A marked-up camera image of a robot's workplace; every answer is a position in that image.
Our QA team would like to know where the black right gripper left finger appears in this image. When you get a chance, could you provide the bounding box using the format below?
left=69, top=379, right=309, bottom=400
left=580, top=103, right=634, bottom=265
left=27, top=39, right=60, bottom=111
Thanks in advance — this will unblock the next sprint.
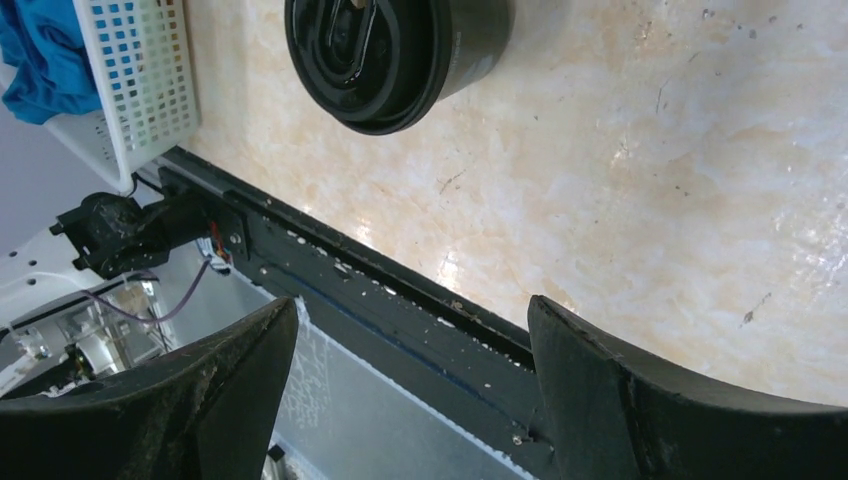
left=1, top=298, right=299, bottom=479

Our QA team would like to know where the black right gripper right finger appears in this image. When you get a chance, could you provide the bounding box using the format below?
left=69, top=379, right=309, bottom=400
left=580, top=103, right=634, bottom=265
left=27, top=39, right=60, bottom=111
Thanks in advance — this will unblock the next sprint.
left=527, top=295, right=847, bottom=479

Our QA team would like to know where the black cup lid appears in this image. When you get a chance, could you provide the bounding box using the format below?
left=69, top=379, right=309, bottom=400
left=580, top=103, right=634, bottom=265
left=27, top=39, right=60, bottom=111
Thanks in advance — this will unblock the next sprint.
left=284, top=0, right=452, bottom=136

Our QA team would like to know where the black printed coffee cup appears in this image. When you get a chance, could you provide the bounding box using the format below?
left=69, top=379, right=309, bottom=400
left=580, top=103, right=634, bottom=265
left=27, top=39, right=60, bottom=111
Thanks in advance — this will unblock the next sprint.
left=431, top=0, right=512, bottom=100

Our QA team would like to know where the white plastic basket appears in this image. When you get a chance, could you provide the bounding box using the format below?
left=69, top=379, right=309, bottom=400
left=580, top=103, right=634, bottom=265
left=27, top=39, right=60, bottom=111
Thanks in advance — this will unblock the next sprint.
left=1, top=0, right=200, bottom=192

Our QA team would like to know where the blue cloth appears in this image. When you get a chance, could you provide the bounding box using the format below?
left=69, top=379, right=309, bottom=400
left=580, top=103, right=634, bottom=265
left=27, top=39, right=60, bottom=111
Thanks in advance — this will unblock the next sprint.
left=1, top=0, right=102, bottom=125

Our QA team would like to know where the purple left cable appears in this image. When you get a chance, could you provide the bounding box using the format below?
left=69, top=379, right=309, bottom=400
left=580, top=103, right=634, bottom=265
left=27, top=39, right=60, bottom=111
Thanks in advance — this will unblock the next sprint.
left=79, top=258, right=213, bottom=326

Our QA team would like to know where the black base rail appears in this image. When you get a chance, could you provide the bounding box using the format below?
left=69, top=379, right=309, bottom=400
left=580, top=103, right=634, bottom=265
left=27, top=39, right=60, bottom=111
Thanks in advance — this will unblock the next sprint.
left=159, top=148, right=559, bottom=479

